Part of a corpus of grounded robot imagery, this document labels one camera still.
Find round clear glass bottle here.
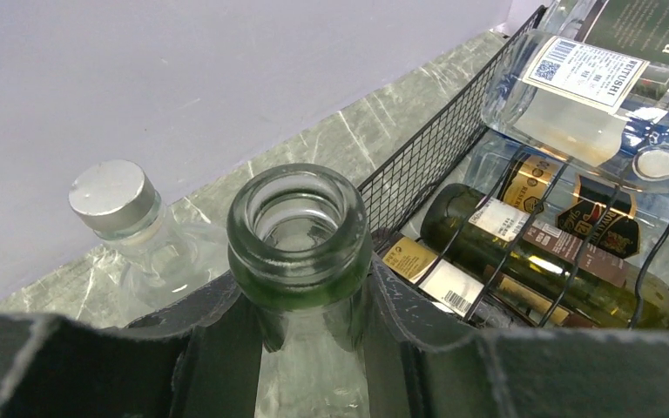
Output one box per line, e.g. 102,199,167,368
68,159,229,322

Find blue label clear bottle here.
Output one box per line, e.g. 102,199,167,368
463,131,669,286

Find black wire wine rack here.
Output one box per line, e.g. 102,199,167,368
365,8,669,330

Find red wine bottle gold cap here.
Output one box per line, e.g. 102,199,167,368
372,228,530,328

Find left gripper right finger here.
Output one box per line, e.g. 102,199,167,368
363,258,669,417

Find clear bottle dark label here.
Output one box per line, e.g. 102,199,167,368
537,0,669,66

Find clear bottle white label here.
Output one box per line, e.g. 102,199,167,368
481,30,669,193

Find green wine bottle silver cap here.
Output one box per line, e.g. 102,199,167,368
420,184,669,329

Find clear frosted wine bottle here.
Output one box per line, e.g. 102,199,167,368
226,163,373,417

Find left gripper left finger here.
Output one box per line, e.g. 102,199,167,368
0,273,262,417

